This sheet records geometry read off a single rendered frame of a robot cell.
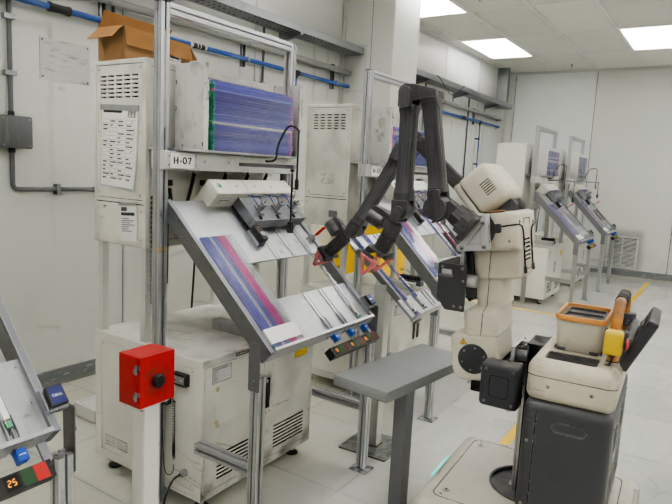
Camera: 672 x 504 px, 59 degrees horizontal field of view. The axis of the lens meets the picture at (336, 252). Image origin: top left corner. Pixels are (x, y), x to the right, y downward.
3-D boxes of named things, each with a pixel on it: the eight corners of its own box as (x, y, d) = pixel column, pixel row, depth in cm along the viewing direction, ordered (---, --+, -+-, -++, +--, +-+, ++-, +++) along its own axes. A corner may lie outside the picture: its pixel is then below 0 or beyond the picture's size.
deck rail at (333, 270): (366, 325, 260) (375, 316, 257) (364, 325, 258) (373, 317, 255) (277, 206, 282) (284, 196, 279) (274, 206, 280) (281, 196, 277)
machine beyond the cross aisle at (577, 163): (614, 283, 804) (631, 141, 777) (603, 292, 736) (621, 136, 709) (514, 270, 877) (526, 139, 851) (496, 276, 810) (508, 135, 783)
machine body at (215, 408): (308, 451, 284) (314, 325, 275) (200, 518, 226) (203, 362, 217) (211, 415, 319) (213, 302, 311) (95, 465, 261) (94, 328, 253)
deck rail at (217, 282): (265, 362, 203) (275, 352, 200) (261, 364, 202) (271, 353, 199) (163, 210, 225) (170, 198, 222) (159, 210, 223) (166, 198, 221)
